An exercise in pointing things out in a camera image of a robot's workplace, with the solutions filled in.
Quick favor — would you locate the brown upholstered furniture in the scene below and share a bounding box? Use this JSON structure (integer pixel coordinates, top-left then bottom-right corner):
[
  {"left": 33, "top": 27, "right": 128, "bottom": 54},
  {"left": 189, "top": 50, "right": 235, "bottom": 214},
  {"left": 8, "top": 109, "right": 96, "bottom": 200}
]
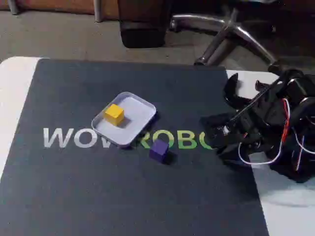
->
[{"left": 0, "top": 0, "right": 95, "bottom": 15}]

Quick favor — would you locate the grey metal leg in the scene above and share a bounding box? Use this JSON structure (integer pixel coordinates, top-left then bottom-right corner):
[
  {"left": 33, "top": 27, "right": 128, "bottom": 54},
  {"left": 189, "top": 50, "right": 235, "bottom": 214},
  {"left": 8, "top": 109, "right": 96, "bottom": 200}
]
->
[
  {"left": 6, "top": 0, "right": 19, "bottom": 15},
  {"left": 94, "top": 0, "right": 109, "bottom": 23}
]

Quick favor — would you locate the purple cube block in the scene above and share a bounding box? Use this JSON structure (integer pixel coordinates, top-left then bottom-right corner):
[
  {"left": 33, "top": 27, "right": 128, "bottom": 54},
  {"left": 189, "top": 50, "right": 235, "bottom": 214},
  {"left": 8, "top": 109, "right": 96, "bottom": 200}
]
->
[{"left": 149, "top": 140, "right": 170, "bottom": 164}]

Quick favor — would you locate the yellow cube block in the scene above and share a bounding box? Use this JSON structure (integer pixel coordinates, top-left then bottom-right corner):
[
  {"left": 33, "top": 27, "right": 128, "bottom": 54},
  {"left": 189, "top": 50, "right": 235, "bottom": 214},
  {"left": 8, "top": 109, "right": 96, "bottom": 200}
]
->
[{"left": 102, "top": 103, "right": 125, "bottom": 126}]

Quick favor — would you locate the chrome office chair base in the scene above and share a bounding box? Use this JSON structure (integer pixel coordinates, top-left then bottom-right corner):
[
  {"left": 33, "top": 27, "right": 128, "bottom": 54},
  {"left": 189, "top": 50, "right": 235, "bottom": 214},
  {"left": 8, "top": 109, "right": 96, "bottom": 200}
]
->
[{"left": 169, "top": 0, "right": 282, "bottom": 72}]

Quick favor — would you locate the white rounded rectangular tray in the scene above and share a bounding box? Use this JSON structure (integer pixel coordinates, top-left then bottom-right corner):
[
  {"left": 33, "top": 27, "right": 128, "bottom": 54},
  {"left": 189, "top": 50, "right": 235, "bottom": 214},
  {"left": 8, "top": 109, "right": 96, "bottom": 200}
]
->
[{"left": 91, "top": 91, "right": 158, "bottom": 149}]

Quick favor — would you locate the dark mat with WOWROBO print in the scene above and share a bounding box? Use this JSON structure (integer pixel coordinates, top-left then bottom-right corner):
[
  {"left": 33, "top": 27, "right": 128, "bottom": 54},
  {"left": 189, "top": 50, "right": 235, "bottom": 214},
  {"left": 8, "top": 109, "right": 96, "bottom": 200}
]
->
[{"left": 0, "top": 58, "right": 270, "bottom": 236}]

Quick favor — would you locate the dark furniture block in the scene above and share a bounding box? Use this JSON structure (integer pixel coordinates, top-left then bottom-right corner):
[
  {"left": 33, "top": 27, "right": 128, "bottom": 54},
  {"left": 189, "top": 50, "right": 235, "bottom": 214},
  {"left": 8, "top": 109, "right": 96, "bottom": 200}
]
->
[{"left": 117, "top": 0, "right": 171, "bottom": 49}]

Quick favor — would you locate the white wire loop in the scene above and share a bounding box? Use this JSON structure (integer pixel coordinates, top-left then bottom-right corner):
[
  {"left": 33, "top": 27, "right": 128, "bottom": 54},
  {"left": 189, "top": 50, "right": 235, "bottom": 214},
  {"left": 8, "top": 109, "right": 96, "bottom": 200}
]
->
[{"left": 237, "top": 142, "right": 282, "bottom": 166}]

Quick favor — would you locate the thin black cable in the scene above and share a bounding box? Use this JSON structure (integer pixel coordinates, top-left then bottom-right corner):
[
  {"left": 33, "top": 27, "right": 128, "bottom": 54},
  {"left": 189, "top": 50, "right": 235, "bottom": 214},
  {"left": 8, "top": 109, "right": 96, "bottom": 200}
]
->
[{"left": 229, "top": 79, "right": 283, "bottom": 123}]

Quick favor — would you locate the red wire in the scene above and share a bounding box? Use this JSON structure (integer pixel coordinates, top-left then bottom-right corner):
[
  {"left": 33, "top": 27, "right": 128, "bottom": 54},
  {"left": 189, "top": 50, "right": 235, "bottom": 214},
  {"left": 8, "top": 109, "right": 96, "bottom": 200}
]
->
[{"left": 281, "top": 97, "right": 291, "bottom": 142}]

